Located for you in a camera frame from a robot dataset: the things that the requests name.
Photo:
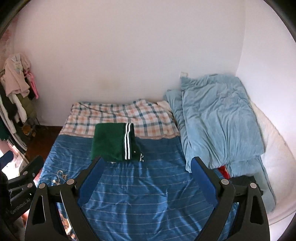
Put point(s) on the white wall socket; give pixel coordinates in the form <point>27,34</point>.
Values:
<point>183,74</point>

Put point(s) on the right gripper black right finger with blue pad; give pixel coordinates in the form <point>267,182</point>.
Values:
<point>250,221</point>

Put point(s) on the light blue folded quilt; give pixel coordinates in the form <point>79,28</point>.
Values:
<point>217,123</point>

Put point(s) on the white mattress pad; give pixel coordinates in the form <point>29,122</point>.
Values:
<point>279,164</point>

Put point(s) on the plaid checkered blanket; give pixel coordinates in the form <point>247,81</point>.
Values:
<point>150,120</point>

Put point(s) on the clothes rack with garments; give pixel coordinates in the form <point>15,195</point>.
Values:
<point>19,115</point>

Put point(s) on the bright pink hanging garment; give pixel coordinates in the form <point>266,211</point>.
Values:
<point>32,83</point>

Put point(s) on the red cloth item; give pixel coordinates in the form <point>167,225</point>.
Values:
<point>224,172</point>

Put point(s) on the pink white hanging clothes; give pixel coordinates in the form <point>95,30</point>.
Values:
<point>14,77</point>

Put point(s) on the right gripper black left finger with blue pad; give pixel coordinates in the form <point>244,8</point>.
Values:
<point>44,222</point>

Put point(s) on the blue striped bed sheet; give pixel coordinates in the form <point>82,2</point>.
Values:
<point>156,199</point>

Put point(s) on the folded dark green garment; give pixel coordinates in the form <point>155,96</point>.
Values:
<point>115,142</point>

